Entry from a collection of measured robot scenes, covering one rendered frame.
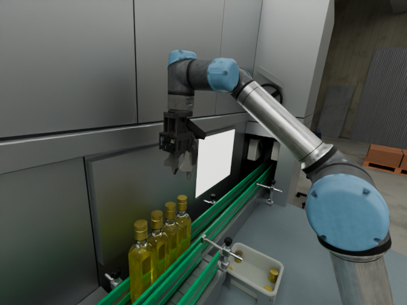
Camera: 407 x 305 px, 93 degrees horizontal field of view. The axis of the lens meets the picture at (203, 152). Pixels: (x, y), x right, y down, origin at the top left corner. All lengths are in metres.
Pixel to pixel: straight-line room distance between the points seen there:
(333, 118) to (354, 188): 9.93
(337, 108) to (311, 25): 8.98
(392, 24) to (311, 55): 9.43
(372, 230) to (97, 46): 0.67
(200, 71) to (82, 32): 0.28
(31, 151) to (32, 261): 0.27
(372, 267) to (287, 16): 1.33
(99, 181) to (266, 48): 1.26
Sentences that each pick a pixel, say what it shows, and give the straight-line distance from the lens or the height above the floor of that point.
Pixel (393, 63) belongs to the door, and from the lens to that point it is 10.44.
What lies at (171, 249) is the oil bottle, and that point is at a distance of 0.71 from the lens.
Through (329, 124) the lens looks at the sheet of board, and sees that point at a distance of 10.31.
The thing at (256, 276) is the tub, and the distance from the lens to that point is 1.01.
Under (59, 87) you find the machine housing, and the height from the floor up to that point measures 1.50.
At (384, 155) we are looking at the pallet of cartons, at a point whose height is 0.37.
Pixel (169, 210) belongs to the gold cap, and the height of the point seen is 1.15.
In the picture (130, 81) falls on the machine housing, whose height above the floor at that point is 1.52.
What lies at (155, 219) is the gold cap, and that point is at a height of 1.15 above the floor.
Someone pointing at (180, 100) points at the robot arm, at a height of 1.48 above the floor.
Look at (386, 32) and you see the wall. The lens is 10.76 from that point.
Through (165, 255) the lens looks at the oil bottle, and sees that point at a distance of 0.69.
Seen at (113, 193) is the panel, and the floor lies 1.21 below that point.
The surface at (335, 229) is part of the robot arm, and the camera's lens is 0.42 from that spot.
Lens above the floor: 1.51
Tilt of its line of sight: 17 degrees down
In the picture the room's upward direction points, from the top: 4 degrees clockwise
